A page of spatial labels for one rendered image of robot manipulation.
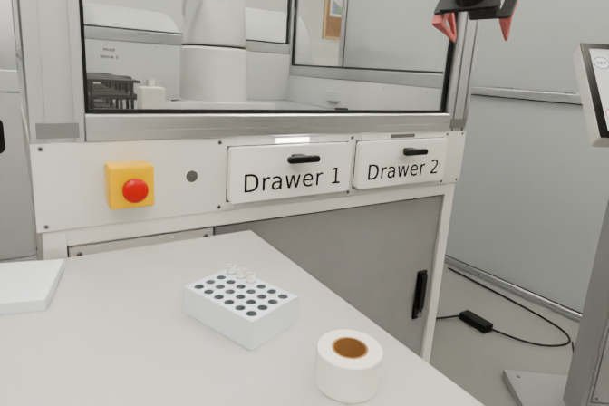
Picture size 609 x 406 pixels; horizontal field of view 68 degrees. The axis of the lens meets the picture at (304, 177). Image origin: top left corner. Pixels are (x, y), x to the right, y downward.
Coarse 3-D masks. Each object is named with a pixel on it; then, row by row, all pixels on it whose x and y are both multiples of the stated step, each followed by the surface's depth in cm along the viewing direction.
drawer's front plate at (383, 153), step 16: (368, 144) 103; (384, 144) 106; (400, 144) 109; (416, 144) 111; (432, 144) 115; (368, 160) 104; (384, 160) 107; (400, 160) 110; (416, 160) 113; (384, 176) 108; (416, 176) 114; (432, 176) 117
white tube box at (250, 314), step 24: (192, 288) 58; (216, 288) 59; (240, 288) 61; (264, 288) 60; (192, 312) 59; (216, 312) 56; (240, 312) 54; (264, 312) 54; (288, 312) 57; (240, 336) 53; (264, 336) 54
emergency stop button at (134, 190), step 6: (132, 180) 72; (138, 180) 72; (126, 186) 72; (132, 186) 72; (138, 186) 72; (144, 186) 73; (126, 192) 72; (132, 192) 72; (138, 192) 72; (144, 192) 73; (126, 198) 72; (132, 198) 72; (138, 198) 73; (144, 198) 74
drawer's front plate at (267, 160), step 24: (288, 144) 94; (312, 144) 95; (336, 144) 98; (240, 168) 87; (264, 168) 90; (288, 168) 93; (312, 168) 96; (240, 192) 89; (264, 192) 91; (288, 192) 95; (312, 192) 98
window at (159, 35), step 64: (128, 0) 73; (192, 0) 79; (256, 0) 85; (320, 0) 92; (384, 0) 101; (128, 64) 76; (192, 64) 81; (256, 64) 88; (320, 64) 96; (384, 64) 105; (448, 64) 116
